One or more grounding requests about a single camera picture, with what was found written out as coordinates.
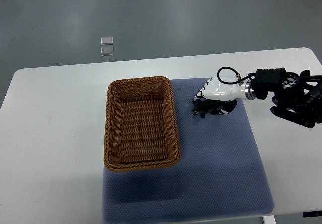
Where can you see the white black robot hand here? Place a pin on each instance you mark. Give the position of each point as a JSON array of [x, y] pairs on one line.
[[214, 89]]

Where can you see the dark green toy crocodile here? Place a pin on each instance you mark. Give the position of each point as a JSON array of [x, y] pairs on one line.
[[207, 106]]

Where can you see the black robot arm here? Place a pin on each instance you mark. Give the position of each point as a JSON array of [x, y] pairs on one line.
[[297, 97]]

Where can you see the brown wicker basket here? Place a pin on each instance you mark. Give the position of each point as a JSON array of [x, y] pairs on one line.
[[141, 129]]

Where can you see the blue grey cloth mat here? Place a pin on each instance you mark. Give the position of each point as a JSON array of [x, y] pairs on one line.
[[220, 173]]

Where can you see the upper floor socket plate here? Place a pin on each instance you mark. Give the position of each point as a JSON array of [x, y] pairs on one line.
[[106, 40]]

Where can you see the white table leg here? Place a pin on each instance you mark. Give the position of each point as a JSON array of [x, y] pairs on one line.
[[269, 219]]

